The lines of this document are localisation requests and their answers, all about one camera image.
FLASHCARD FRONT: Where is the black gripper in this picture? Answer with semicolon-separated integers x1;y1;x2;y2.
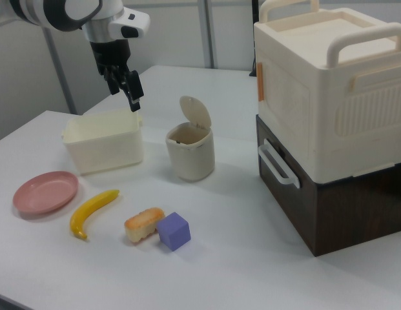
89;38;145;113

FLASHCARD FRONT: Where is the beige trash can lid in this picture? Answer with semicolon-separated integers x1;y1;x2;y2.
179;95;212;130

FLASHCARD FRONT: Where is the beige round trash can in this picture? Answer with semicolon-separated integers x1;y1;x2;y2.
164;95;216;182

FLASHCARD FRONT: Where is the cream rectangular plastic bin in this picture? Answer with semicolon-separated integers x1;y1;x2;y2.
60;108;145;176

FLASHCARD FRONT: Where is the yellow toy banana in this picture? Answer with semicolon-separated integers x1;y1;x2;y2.
69;189;121;241

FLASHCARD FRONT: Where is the pink plastic plate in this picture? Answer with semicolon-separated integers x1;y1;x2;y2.
12;170;79;214

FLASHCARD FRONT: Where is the orange tape strip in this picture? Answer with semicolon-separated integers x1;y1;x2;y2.
256;63;266;103

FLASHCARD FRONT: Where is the toy bread slice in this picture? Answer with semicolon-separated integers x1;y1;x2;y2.
124;207;165;243

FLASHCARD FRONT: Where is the purple cube block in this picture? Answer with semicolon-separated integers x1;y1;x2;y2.
156;211;192;252

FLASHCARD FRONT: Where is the large cream storage box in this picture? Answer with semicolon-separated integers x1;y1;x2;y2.
253;0;401;183

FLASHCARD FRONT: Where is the dark brown wooden drawer box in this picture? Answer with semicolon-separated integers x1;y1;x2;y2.
255;114;401;258

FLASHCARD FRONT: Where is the grey partition post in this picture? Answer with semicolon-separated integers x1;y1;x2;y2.
41;27;76;114
203;0;218;69

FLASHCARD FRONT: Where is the white drawer handle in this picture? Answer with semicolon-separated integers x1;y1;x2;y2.
258;138;301;189

